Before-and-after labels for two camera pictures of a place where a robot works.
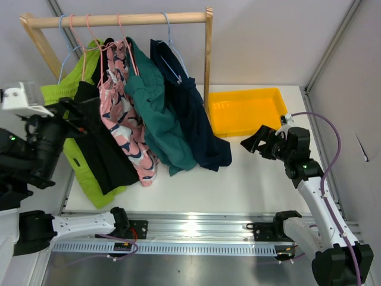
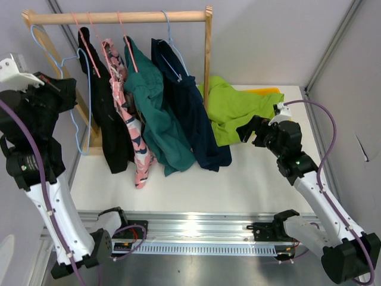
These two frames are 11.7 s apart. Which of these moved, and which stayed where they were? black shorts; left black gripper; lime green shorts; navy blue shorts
Moved: lime green shorts; left black gripper; black shorts
Stayed: navy blue shorts
